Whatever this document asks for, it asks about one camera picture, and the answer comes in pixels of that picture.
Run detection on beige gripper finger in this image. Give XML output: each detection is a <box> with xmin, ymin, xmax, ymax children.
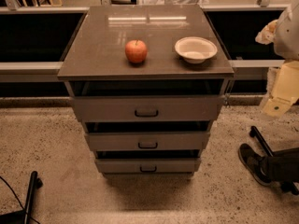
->
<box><xmin>261</xmin><ymin>98</ymin><xmax>291</xmax><ymax>118</ymax></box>

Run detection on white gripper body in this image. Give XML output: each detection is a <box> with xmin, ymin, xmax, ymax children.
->
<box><xmin>271</xmin><ymin>61</ymin><xmax>299</xmax><ymax>105</ymax></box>

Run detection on grey top drawer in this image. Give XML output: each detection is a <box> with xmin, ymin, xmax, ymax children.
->
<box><xmin>71</xmin><ymin>95</ymin><xmax>223</xmax><ymax>122</ymax></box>

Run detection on grey drawer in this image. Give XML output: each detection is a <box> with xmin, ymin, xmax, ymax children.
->
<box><xmin>94</xmin><ymin>158</ymin><xmax>201</xmax><ymax>174</ymax></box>
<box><xmin>71</xmin><ymin>95</ymin><xmax>223</xmax><ymax>122</ymax></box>
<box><xmin>85</xmin><ymin>132</ymin><xmax>209</xmax><ymax>151</ymax></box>

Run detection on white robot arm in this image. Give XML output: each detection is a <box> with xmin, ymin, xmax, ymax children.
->
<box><xmin>255</xmin><ymin>0</ymin><xmax>299</xmax><ymax>118</ymax></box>

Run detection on grey middle drawer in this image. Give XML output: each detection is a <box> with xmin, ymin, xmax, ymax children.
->
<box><xmin>85</xmin><ymin>132</ymin><xmax>209</xmax><ymax>151</ymax></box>

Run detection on grey drawer cabinet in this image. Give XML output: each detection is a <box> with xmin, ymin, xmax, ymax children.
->
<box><xmin>57</xmin><ymin>4</ymin><xmax>235</xmax><ymax>181</ymax></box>

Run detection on grey bottom drawer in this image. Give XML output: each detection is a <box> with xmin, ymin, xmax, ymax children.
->
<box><xmin>94</xmin><ymin>158</ymin><xmax>201</xmax><ymax>174</ymax></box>

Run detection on black shoe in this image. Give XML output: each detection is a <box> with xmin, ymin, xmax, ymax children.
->
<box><xmin>238</xmin><ymin>144</ymin><xmax>272</xmax><ymax>186</ymax></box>

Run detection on dark trouser leg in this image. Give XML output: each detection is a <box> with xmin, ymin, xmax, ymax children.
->
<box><xmin>260</xmin><ymin>152</ymin><xmax>299</xmax><ymax>182</ymax></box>

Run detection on white paper bowl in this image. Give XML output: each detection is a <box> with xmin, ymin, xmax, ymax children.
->
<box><xmin>175</xmin><ymin>36</ymin><xmax>218</xmax><ymax>64</ymax></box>

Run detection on red apple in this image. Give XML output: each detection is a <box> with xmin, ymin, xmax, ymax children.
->
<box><xmin>125</xmin><ymin>40</ymin><xmax>148</xmax><ymax>63</ymax></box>

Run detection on grey metal railing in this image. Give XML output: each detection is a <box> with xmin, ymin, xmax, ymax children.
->
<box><xmin>0</xmin><ymin>0</ymin><xmax>299</xmax><ymax>83</ymax></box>

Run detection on black chair base left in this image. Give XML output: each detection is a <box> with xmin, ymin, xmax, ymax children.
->
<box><xmin>0</xmin><ymin>171</ymin><xmax>43</xmax><ymax>224</ymax></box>

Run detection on black cable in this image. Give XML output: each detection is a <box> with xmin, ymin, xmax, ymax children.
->
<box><xmin>0</xmin><ymin>175</ymin><xmax>41</xmax><ymax>224</ymax></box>

